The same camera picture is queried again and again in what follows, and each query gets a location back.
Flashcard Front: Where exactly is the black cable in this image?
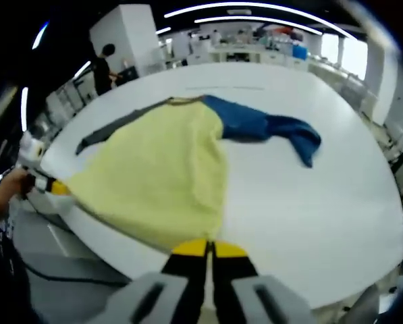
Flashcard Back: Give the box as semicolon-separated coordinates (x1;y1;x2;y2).
18;258;130;288

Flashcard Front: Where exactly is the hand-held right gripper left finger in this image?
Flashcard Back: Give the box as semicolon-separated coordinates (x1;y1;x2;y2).
96;238;211;324

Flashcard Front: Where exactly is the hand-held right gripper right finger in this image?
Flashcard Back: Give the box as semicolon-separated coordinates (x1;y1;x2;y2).
210;240;319;324

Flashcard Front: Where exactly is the yellow blue grey garment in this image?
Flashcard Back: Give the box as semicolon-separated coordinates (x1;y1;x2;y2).
75;94;323;254

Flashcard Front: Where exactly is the person's left hand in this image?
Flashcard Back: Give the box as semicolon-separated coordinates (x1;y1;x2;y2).
0;167;32;205

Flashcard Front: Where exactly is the curved ceiling light strip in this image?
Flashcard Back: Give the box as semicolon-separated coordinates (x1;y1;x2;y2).
163;2;354;38

